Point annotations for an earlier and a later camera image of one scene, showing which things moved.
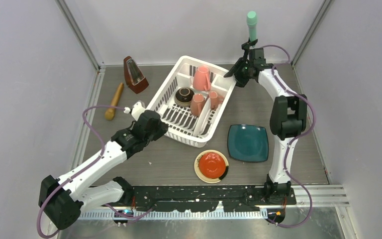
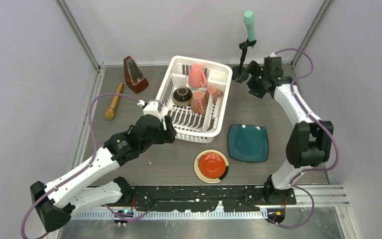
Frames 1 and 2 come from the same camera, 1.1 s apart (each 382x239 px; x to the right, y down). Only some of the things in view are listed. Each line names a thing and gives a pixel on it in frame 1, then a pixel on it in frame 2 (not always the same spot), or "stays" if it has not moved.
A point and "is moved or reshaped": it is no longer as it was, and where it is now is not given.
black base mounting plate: x=197 y=198 stays
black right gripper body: x=242 y=76 to x=256 y=83
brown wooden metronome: x=135 y=78 stays
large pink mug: x=202 y=80 is moved or reshaped
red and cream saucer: x=211 y=166 stays
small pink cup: x=215 y=100 is moved or reshaped
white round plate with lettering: x=201 y=117 is moved or reshaped
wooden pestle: x=110 y=113 stays
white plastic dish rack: x=194 y=99 stays
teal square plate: x=247 y=142 stays
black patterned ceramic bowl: x=183 y=96 stays
